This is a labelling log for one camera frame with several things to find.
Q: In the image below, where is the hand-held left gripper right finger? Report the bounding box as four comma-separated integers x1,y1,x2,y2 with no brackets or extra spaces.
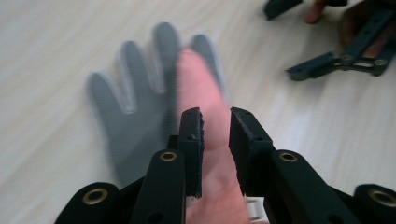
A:
228,106,276,198

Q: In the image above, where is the pink cloth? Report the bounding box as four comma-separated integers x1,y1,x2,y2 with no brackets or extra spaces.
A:
177,48,250,224

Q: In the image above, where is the grey glove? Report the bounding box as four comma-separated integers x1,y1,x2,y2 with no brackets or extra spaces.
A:
85,21,231,189

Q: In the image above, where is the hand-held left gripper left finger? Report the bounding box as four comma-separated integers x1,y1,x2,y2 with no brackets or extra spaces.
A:
168,106,205,199

